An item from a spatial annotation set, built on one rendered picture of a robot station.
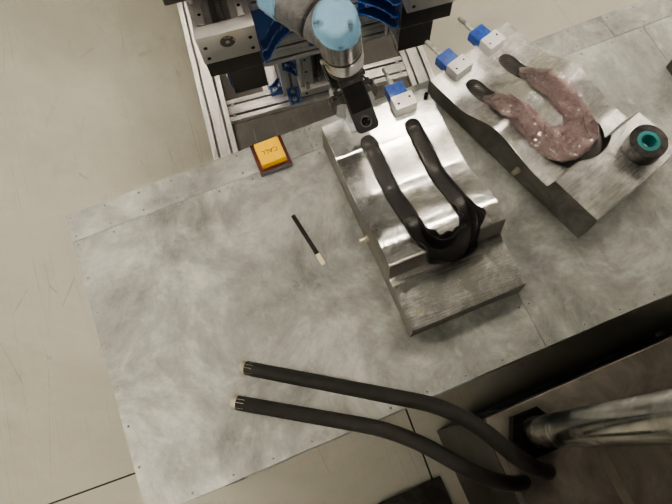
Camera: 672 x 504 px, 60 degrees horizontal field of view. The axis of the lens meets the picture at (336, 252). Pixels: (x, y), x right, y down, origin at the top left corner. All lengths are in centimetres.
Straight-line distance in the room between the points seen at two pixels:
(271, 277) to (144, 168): 124
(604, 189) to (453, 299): 39
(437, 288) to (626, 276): 43
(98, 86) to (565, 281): 203
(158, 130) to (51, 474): 132
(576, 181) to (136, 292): 98
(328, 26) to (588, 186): 66
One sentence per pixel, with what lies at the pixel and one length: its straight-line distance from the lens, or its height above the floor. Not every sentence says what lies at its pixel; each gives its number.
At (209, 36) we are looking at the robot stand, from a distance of 140.
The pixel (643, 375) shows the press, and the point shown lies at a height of 79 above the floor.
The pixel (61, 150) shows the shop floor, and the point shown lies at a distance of 262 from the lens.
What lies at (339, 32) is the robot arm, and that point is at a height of 128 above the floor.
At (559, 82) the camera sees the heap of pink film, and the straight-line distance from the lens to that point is 144.
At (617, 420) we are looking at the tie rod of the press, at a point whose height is 128.
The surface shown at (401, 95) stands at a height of 92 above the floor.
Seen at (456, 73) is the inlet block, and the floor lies 88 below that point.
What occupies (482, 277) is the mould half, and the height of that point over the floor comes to 86.
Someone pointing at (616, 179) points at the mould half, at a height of 91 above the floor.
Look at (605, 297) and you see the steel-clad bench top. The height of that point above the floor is 80.
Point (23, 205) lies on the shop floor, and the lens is 258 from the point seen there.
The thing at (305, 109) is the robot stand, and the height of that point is 21.
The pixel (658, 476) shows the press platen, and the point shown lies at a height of 104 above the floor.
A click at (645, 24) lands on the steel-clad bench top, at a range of 178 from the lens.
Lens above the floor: 204
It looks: 71 degrees down
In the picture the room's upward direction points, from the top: 6 degrees counter-clockwise
